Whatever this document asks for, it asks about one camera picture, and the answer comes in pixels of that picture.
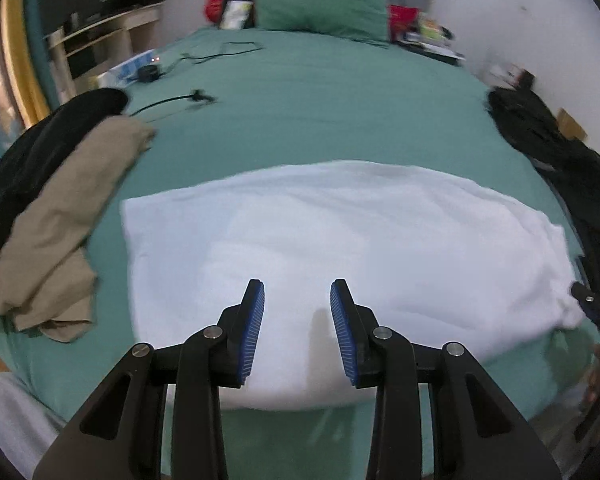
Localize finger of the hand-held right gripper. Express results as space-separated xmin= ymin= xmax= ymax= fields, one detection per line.
xmin=570 ymin=281 xmax=600 ymax=346

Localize pile of books and papers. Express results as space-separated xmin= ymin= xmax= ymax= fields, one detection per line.
xmin=395 ymin=10 xmax=467 ymax=67

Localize black picture frame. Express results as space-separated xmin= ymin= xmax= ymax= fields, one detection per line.
xmin=219 ymin=0 xmax=256 ymax=31

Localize beige cloth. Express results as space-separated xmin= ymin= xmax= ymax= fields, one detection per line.
xmin=0 ymin=115 xmax=157 ymax=344

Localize black cable with connector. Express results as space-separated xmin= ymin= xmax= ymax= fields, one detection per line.
xmin=129 ymin=88 xmax=219 ymax=117

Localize black charger cable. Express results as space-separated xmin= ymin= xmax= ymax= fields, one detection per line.
xmin=157 ymin=42 xmax=267 ymax=78

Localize pile of black clothes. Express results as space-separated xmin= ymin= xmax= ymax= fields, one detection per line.
xmin=485 ymin=86 xmax=600 ymax=267

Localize green pillow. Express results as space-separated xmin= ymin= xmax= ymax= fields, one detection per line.
xmin=242 ymin=0 xmax=396 ymax=47

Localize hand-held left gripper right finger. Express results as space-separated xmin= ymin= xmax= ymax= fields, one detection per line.
xmin=329 ymin=278 xmax=561 ymax=480

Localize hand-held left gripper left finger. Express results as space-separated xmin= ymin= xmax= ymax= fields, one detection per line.
xmin=32 ymin=279 xmax=266 ymax=480

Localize green bed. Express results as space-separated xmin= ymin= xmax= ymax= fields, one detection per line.
xmin=0 ymin=25 xmax=600 ymax=480

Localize red bag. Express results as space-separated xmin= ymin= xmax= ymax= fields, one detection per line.
xmin=387 ymin=4 xmax=422 ymax=37

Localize person's grey trousers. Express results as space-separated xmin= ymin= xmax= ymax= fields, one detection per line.
xmin=0 ymin=370 xmax=67 ymax=480

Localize white hooded garment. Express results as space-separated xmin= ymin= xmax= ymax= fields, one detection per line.
xmin=120 ymin=160 xmax=587 ymax=411

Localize cardboard box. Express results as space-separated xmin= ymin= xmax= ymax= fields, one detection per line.
xmin=557 ymin=107 xmax=589 ymax=142

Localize yellow curtain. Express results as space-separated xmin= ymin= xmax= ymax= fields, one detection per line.
xmin=0 ymin=0 xmax=52 ymax=129

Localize black cloth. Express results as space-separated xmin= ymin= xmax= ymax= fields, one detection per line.
xmin=0 ymin=87 xmax=131 ymax=279

